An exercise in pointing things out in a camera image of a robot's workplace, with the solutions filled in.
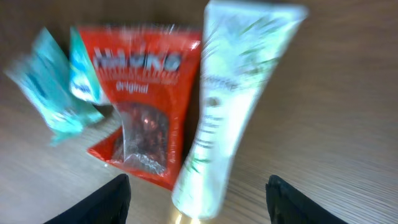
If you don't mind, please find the teal wet wipes pack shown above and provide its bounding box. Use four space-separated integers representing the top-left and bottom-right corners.
5 28 104 145

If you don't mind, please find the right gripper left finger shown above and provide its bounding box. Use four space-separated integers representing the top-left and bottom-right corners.
45 174 131 224

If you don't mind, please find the white leaf-print cream tube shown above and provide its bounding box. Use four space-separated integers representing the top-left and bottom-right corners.
169 1 308 223

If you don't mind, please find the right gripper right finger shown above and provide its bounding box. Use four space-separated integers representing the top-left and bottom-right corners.
266 175 347 224

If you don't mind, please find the red candy bag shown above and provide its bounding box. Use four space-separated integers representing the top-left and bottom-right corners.
76 26 201 190

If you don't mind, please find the small teal tissue pack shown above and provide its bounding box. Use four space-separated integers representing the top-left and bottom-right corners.
70 27 110 105

